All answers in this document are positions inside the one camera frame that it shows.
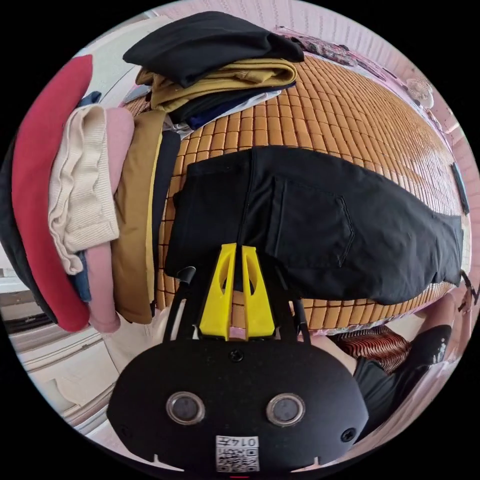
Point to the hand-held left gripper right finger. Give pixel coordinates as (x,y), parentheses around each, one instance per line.
(258,315)

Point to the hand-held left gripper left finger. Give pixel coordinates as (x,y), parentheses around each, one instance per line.
(215,307)

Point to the black pants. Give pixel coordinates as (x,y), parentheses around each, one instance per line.
(318,210)

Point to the person's body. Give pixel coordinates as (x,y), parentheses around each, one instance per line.
(393,382)

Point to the white cupboard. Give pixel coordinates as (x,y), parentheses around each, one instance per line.
(56,369)

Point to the bed with woven mat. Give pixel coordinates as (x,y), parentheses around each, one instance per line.
(337,123)

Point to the pile of clothes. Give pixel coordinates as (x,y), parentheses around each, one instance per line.
(37,168)

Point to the black phone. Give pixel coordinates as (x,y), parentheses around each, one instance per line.
(460,187)

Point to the floral quilt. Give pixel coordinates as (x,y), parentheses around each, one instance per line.
(330,50)

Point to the white fan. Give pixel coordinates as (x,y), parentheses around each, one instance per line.
(420,92)

